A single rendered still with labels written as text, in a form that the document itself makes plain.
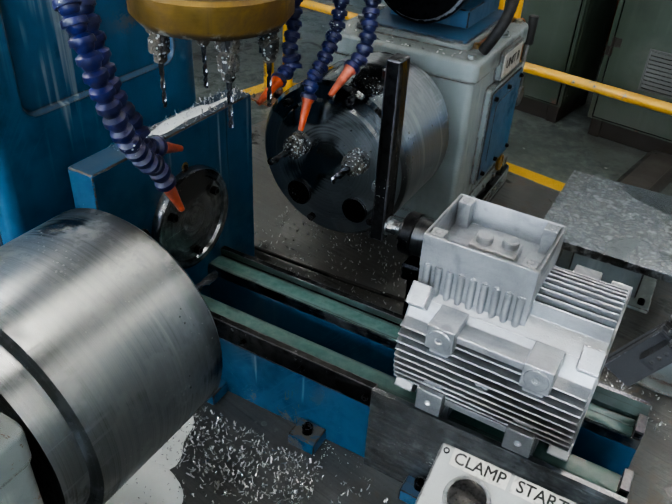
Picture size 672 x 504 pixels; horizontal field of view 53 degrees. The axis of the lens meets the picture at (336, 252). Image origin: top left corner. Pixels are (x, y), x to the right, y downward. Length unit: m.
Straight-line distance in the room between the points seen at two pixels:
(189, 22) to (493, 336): 0.43
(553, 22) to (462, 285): 3.27
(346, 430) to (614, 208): 0.66
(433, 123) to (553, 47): 2.89
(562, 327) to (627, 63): 3.16
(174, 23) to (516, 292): 0.43
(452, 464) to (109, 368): 0.29
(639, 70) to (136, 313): 3.38
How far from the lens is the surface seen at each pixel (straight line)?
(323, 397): 0.88
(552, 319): 0.71
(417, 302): 0.71
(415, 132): 1.02
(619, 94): 2.96
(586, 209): 1.28
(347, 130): 1.00
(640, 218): 1.30
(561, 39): 3.91
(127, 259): 0.64
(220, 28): 0.72
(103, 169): 0.82
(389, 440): 0.86
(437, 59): 1.16
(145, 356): 0.62
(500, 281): 0.69
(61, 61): 0.92
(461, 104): 1.17
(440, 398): 0.75
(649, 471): 1.01
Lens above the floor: 1.52
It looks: 35 degrees down
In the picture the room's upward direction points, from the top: 3 degrees clockwise
